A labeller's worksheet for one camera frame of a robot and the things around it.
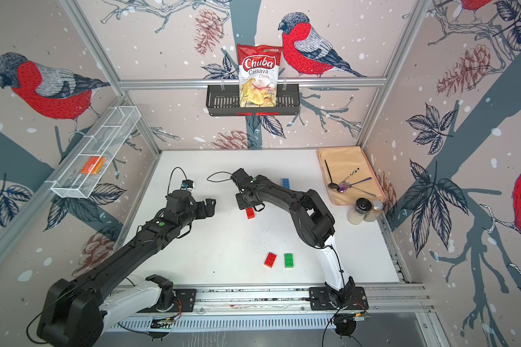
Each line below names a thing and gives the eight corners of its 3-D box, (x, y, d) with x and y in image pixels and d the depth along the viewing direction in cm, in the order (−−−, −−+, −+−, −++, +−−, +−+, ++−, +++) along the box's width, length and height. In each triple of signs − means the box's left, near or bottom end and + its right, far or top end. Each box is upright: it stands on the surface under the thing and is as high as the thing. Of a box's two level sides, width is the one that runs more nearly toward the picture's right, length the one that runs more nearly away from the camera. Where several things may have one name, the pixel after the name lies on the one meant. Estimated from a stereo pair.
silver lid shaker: (360, 222, 94) (368, 210, 85) (367, 209, 97) (375, 197, 89) (368, 227, 92) (378, 216, 84) (375, 214, 96) (385, 203, 88)
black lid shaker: (349, 225, 94) (358, 211, 84) (345, 212, 98) (354, 197, 88) (363, 225, 94) (374, 211, 84) (359, 212, 98) (369, 197, 88)
